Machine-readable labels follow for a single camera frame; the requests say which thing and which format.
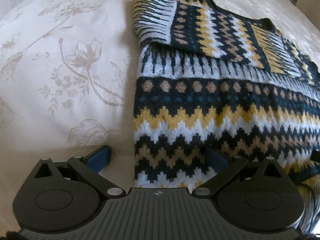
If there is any patterned knit sweater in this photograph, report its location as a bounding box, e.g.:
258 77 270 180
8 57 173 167
133 0 319 232

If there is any white floral bedspread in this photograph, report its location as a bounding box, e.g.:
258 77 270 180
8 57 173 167
1 0 319 235

